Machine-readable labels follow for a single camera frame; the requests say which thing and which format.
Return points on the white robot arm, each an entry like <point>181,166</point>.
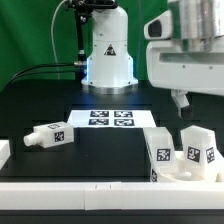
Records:
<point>196,25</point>

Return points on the white round stool seat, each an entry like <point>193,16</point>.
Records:
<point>184,176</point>

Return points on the white left fence bar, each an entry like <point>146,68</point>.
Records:
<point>4,152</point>

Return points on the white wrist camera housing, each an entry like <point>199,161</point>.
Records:
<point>160,28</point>

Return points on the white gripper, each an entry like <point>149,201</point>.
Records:
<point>170,68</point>

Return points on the white marker sheet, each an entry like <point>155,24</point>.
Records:
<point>111,119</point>

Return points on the white front fence bar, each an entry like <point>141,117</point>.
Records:
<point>111,196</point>

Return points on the white fence bar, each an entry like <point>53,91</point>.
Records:
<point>111,196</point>
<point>4,152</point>

